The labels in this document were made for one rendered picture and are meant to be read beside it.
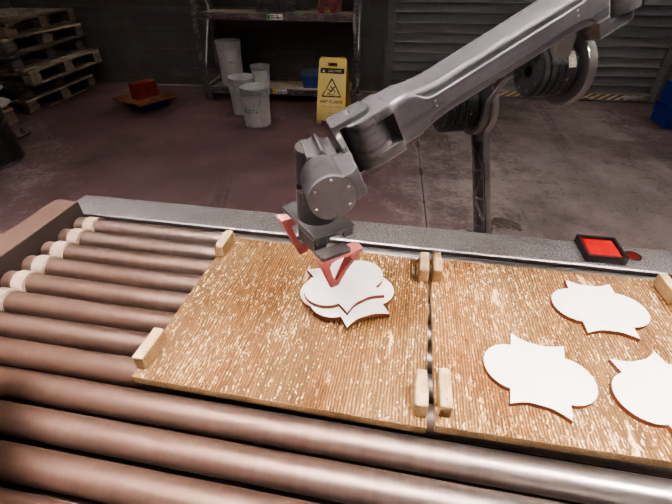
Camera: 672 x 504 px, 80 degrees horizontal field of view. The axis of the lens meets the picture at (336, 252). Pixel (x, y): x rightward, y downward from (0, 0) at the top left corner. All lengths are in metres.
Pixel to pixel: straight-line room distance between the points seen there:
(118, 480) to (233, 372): 0.18
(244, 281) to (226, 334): 0.13
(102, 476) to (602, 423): 0.61
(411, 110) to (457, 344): 0.35
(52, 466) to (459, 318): 0.59
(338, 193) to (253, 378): 0.29
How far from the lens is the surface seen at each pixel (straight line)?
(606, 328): 0.76
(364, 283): 0.68
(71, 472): 0.63
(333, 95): 4.19
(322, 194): 0.45
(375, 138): 0.52
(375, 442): 0.56
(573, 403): 0.63
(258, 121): 4.23
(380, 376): 0.59
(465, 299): 0.73
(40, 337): 0.83
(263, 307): 0.69
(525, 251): 0.92
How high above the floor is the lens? 1.41
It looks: 37 degrees down
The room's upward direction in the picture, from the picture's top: straight up
